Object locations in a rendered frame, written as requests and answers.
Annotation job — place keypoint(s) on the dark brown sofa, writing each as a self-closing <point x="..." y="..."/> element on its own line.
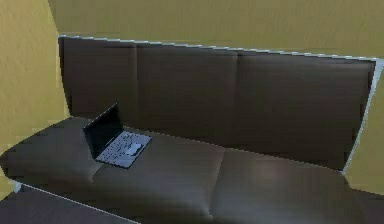
<point x="233" y="133"/>

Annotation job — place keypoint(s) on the grey open laptop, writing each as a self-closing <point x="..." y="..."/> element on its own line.
<point x="123" y="150"/>

